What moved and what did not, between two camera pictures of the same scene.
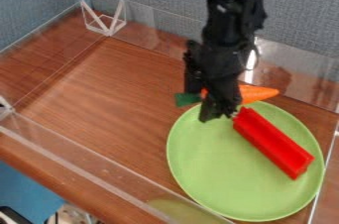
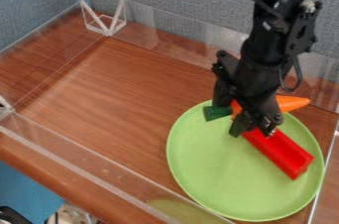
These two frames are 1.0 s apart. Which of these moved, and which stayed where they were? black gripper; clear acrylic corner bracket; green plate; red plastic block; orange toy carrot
Moved: orange toy carrot; black gripper
Stayed: clear acrylic corner bracket; red plastic block; green plate
